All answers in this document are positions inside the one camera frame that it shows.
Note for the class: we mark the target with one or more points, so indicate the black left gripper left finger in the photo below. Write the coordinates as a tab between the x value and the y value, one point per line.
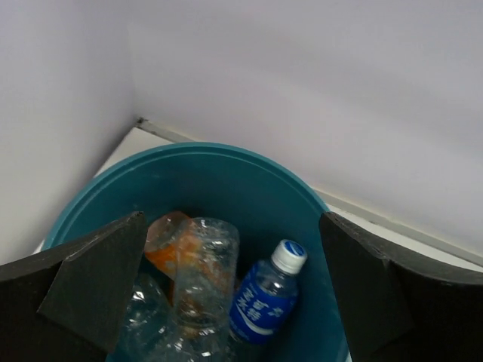
68	303

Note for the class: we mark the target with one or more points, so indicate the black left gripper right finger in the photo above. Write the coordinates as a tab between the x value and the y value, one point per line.
397	304

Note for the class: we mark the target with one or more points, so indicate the large clear ribbed bottle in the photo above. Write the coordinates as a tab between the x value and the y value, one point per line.
153	330

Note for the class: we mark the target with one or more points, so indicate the blue label clear bottle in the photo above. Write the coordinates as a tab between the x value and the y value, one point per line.
267	294

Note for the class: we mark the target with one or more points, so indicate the orange label tea bottle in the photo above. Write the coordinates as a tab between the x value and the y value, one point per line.
175	239

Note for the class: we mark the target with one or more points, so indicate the clear bottle white cap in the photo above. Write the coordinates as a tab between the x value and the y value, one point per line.
199	303

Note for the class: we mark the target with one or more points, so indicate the teal and cream bin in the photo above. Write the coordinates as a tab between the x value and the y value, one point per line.
263	200

